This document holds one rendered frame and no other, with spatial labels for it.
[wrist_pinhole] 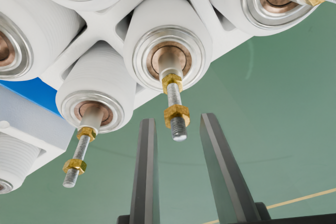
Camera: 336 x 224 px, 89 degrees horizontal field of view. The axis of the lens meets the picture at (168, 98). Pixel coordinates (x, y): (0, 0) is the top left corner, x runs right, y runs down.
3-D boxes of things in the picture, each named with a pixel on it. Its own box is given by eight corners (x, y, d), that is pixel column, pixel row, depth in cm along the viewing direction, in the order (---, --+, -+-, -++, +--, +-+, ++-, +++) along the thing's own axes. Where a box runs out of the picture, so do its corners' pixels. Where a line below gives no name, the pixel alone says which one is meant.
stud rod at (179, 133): (164, 68, 16) (171, 134, 10) (175, 67, 16) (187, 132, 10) (165, 77, 17) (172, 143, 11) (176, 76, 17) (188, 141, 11)
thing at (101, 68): (146, 36, 34) (141, 95, 20) (133, 75, 40) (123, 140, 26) (95, 18, 31) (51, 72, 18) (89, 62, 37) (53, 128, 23)
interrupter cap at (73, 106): (131, 97, 21) (130, 101, 20) (118, 134, 25) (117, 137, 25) (63, 80, 19) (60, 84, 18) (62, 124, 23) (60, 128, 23)
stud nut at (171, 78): (160, 74, 15) (161, 79, 14) (180, 71, 14) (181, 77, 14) (163, 91, 16) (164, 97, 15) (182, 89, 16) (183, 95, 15)
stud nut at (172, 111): (162, 104, 12) (163, 113, 11) (187, 101, 12) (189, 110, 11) (166, 123, 13) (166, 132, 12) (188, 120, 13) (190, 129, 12)
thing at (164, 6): (141, 41, 35) (134, 101, 21) (129, -14, 28) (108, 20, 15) (188, 35, 35) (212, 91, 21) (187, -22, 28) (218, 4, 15)
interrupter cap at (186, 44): (141, 92, 21) (140, 96, 20) (123, 29, 16) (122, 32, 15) (203, 84, 20) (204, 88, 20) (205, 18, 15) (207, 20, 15)
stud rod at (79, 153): (96, 119, 21) (74, 184, 15) (95, 124, 21) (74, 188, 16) (87, 117, 20) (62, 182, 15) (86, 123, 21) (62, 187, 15)
